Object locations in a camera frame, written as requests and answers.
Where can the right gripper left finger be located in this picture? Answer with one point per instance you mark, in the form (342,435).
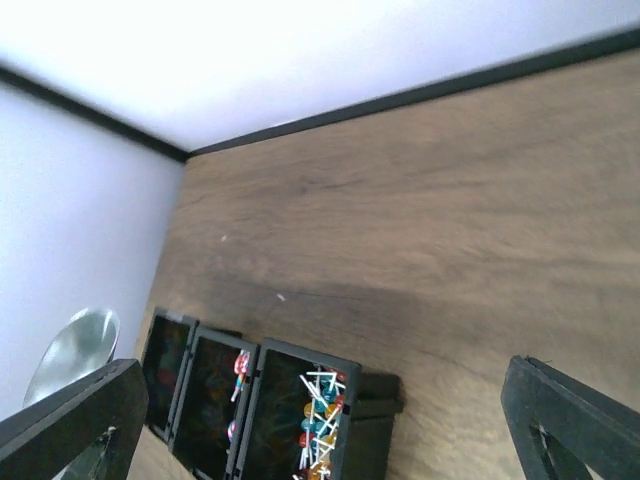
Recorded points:
(110,403)

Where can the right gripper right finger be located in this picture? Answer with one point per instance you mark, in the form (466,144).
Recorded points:
(564,429)

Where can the metal scoop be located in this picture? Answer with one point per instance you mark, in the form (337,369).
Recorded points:
(85,344)

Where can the black bin star candies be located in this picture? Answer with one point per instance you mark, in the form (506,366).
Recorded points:
(164,363)

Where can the black bin swirl lollipops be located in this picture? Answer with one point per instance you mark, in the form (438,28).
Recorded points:
(213,403)

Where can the black bin round lollipops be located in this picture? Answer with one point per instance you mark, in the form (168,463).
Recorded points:
(312,415)

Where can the black aluminium frame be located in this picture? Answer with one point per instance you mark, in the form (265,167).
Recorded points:
(198,103)

